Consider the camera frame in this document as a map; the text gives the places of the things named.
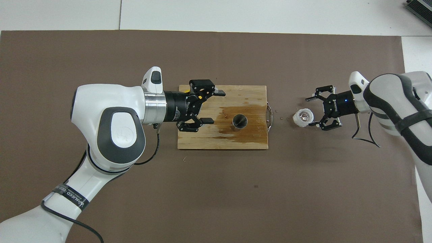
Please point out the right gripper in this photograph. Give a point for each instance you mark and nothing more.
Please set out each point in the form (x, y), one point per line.
(339, 105)

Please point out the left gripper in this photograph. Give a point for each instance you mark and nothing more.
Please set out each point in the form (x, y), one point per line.
(177, 106)

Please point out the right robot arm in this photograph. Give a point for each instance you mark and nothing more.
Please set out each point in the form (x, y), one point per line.
(391, 101)

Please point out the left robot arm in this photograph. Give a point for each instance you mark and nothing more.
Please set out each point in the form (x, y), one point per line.
(101, 101)

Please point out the clear plastic cup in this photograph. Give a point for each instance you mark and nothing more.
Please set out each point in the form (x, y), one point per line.
(302, 117)

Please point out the wooden cutting board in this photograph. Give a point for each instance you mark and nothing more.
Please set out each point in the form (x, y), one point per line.
(216, 136)

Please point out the small metal cup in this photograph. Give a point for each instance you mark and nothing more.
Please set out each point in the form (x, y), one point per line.
(239, 121)

